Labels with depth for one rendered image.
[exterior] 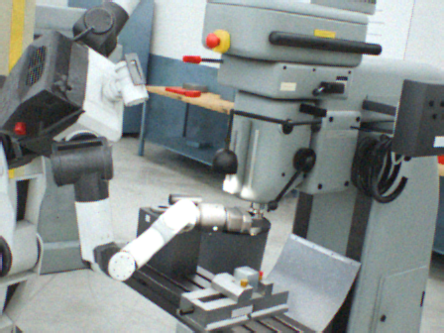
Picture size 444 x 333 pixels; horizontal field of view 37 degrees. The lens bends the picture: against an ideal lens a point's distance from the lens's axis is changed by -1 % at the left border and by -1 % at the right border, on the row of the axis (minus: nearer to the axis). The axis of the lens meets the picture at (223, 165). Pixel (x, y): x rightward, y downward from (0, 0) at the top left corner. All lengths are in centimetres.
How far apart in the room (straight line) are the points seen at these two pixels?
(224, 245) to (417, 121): 222
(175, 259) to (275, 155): 60
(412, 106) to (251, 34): 50
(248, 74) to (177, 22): 732
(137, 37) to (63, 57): 748
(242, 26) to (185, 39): 725
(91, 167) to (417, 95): 89
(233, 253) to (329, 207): 169
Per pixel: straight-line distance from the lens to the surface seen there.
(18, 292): 231
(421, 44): 659
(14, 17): 334
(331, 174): 203
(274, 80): 177
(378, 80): 213
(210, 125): 851
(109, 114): 182
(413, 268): 245
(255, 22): 171
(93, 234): 175
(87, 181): 172
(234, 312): 201
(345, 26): 193
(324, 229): 232
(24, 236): 215
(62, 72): 177
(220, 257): 394
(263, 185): 188
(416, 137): 189
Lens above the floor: 182
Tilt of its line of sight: 13 degrees down
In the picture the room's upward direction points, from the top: 8 degrees clockwise
